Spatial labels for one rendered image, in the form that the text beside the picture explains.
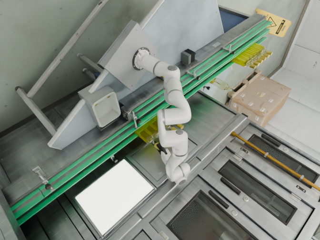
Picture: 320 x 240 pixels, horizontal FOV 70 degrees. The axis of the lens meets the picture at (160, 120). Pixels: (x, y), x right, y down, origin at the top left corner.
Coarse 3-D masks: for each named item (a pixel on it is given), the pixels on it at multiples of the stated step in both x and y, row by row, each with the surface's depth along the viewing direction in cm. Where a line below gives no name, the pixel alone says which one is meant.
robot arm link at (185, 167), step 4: (180, 164) 134; (184, 164) 133; (188, 164) 133; (180, 168) 131; (184, 168) 131; (188, 168) 132; (184, 172) 131; (188, 172) 132; (184, 176) 133; (176, 180) 136; (180, 180) 135; (184, 180) 137; (180, 184) 139
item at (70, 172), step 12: (228, 60) 207; (120, 132) 159; (132, 132) 159; (108, 144) 154; (84, 156) 148; (96, 156) 148; (72, 168) 143; (84, 168) 143; (60, 180) 138; (36, 192) 133; (48, 192) 133; (24, 204) 129
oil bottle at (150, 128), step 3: (147, 123) 165; (144, 126) 164; (147, 126) 163; (150, 126) 163; (153, 126) 163; (147, 129) 162; (150, 129) 162; (153, 129) 162; (156, 129) 161; (150, 132) 160; (153, 132) 160; (156, 132) 160; (153, 135) 159; (156, 135) 159; (156, 138) 161
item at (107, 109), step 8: (104, 96) 141; (112, 96) 149; (104, 104) 154; (112, 104) 157; (96, 112) 152; (104, 112) 158; (112, 112) 160; (120, 112) 159; (104, 120) 156; (112, 120) 157
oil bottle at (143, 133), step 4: (140, 128) 163; (136, 132) 164; (140, 132) 160; (144, 132) 160; (148, 132) 160; (140, 136) 161; (144, 136) 158; (148, 136) 158; (152, 136) 158; (144, 140) 161; (148, 140) 157
